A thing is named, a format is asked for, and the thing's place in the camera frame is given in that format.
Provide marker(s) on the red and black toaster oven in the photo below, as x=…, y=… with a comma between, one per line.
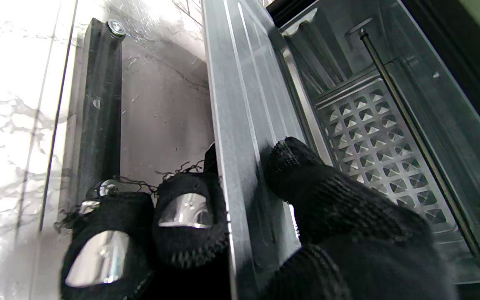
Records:
x=440, y=104

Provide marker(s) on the dark oven heating rod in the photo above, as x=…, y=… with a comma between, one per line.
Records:
x=406, y=121

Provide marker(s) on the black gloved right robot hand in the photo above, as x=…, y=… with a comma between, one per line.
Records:
x=348, y=233

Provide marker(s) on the ribbed metal baking tray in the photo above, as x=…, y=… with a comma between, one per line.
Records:
x=244, y=104

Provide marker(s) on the perforated metal oven plate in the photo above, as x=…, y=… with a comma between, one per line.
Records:
x=373, y=137

